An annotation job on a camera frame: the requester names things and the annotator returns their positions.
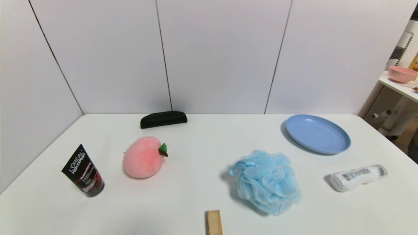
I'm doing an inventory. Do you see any pink plush peach toy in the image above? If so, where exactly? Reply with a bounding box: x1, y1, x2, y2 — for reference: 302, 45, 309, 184
123, 136, 169, 179

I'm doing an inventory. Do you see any small wooden block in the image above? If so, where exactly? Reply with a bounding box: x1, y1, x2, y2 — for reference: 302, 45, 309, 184
205, 210, 223, 235

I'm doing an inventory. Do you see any white side table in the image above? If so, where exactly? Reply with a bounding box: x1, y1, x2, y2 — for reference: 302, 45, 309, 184
359, 71, 418, 137

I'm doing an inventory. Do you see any pink bowl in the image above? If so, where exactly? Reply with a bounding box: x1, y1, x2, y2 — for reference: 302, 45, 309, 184
388, 66, 418, 84

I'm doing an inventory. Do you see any white lotion bottle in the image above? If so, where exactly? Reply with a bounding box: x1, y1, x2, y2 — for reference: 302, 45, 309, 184
330, 164, 388, 192

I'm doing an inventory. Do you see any black L'Oreal face wash tube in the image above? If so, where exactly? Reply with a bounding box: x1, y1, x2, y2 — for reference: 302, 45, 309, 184
61, 144, 105, 197

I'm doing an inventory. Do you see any blue plastic plate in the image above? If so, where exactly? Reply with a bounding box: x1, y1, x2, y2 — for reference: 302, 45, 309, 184
285, 114, 351, 155

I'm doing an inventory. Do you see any blue mesh bath loofah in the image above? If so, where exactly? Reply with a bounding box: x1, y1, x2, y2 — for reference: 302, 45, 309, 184
229, 150, 302, 216

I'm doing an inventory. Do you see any black fabric pouch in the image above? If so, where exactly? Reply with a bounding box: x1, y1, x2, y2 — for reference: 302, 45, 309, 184
140, 111, 188, 129

